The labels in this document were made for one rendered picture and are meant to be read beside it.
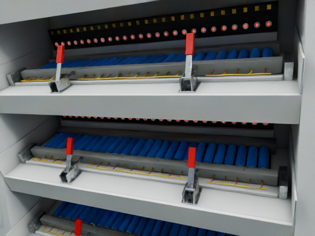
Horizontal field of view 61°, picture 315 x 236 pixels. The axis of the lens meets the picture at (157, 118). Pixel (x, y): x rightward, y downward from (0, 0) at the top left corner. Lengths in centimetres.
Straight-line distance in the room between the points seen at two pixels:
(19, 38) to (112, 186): 43
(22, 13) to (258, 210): 56
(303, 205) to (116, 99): 33
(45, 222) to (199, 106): 54
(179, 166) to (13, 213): 44
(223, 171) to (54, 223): 46
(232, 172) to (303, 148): 14
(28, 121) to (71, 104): 24
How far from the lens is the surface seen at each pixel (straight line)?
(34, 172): 69
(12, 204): 77
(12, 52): 74
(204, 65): 47
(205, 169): 51
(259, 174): 50
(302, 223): 46
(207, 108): 42
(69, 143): 60
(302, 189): 43
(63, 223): 76
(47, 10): 58
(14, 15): 64
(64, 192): 61
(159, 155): 56
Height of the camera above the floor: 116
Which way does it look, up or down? 10 degrees down
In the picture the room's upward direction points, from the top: 2 degrees counter-clockwise
